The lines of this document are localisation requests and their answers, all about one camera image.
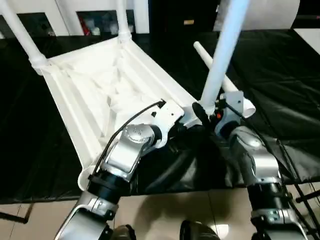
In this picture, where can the white plastic table leg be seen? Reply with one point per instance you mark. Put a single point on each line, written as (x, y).
(203, 53)
(17, 30)
(225, 50)
(122, 17)

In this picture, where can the white plastic table top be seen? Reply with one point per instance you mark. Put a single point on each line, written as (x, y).
(87, 75)

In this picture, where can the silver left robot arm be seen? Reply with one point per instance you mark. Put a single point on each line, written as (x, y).
(125, 155)

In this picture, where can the black table mat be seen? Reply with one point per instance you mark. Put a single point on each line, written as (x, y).
(275, 75)

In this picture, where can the gold label sticker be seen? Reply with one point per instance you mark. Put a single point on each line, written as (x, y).
(189, 22)

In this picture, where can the black cabinet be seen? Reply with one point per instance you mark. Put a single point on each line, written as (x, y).
(175, 12)

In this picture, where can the grey cushion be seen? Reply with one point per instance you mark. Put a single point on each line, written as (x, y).
(270, 15)

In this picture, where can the dark left robot foot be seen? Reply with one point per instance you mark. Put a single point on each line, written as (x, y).
(123, 233)

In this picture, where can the white flat board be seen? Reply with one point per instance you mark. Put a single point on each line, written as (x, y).
(310, 40)

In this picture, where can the black metal stand bar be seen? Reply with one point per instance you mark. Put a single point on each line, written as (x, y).
(308, 196)

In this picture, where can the black low furniture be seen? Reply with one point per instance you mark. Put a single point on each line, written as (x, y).
(308, 22)

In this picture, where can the white glass-door cabinet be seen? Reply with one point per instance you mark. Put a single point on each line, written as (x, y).
(67, 10)

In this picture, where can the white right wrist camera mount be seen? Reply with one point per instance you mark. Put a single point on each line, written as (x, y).
(235, 100)

